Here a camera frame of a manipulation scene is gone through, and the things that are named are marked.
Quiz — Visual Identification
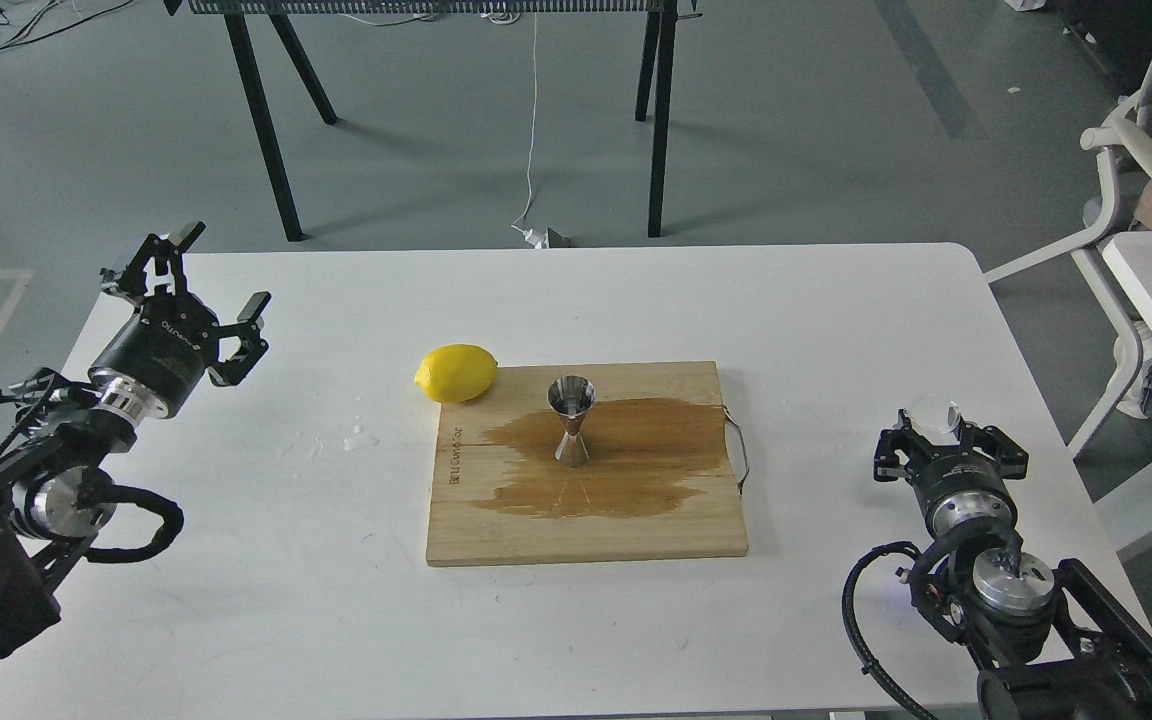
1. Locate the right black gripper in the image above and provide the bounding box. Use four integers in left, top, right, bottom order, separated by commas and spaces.
873, 407, 1029, 536

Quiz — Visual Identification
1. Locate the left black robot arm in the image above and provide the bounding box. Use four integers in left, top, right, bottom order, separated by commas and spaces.
0, 222, 271, 659

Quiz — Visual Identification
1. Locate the small clear glass cup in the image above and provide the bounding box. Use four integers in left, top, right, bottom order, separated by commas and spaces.
905, 395, 963, 446

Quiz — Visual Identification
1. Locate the white office chair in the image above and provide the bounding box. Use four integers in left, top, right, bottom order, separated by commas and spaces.
986, 59, 1152, 457

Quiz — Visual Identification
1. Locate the yellow lemon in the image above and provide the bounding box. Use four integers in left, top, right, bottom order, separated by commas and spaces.
414, 344, 499, 404

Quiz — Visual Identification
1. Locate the steel double jigger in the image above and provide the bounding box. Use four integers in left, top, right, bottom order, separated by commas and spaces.
547, 376, 596, 468

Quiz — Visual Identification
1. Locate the black metal table frame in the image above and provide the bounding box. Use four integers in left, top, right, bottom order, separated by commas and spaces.
164, 1, 699, 242

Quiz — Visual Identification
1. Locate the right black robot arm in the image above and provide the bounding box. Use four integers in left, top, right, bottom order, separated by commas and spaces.
841, 397, 1152, 719

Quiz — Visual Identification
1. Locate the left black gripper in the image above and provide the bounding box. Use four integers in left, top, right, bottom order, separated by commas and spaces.
88, 222, 273, 419

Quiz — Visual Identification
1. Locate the white hanging cable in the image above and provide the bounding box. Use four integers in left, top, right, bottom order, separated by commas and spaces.
510, 12, 571, 250

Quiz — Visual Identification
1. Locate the wooden cutting board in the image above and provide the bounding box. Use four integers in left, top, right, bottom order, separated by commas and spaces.
425, 361, 749, 568

